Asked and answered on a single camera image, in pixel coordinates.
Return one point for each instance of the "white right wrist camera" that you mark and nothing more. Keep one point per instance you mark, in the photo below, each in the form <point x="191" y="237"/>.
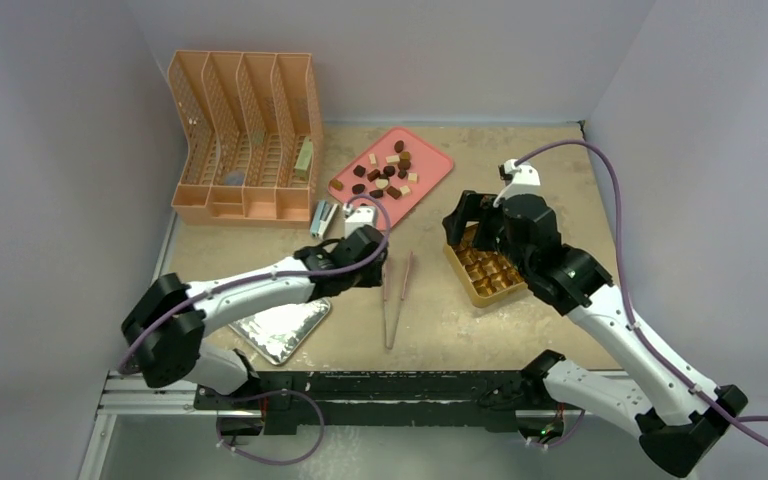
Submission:
<point x="519" y="178"/>

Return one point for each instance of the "silver foil tray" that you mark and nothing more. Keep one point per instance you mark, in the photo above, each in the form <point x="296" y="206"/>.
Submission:
<point x="277" y="333"/>

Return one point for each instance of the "pink plastic tray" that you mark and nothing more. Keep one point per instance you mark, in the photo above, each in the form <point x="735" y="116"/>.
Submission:
<point x="421" y="168"/>

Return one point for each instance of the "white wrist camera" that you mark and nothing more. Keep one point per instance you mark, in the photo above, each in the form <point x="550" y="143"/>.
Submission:
<point x="356" y="217"/>
<point x="519" y="178"/>

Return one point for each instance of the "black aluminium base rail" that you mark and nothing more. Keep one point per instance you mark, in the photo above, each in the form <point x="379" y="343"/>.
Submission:
<point x="497" y="401"/>

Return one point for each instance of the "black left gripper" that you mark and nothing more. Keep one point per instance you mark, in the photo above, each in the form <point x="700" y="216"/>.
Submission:
<point x="372" y="277"/>

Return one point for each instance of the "dark chocolate piece bottom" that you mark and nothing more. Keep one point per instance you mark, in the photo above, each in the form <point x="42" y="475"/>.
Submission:
<point x="394" y="192"/>

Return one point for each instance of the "orange plastic file organizer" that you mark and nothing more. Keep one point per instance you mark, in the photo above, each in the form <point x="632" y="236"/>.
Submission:
<point x="244" y="115"/>

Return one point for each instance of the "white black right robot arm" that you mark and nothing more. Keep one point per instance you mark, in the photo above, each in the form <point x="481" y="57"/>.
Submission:
<point x="676" y="413"/>

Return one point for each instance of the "grey blue stapler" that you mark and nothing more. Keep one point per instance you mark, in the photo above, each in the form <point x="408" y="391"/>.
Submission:
<point x="322" y="218"/>

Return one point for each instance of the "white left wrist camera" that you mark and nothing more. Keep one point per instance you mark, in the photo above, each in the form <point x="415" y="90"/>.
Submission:
<point x="356" y="217"/>

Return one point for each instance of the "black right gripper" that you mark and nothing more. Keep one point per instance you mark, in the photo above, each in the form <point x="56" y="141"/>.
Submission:
<point x="475" y="213"/>

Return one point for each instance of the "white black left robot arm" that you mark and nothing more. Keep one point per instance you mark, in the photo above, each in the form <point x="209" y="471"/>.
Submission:
<point x="166" y="329"/>

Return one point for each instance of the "pink tongs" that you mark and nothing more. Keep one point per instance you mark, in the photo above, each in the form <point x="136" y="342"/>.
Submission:
<point x="390" y="326"/>

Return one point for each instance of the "gold chocolate box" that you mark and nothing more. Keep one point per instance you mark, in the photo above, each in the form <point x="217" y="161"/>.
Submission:
<point x="487" y="277"/>

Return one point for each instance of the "green eraser block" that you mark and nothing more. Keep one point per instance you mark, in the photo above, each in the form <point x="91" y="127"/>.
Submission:
<point x="303" y="159"/>

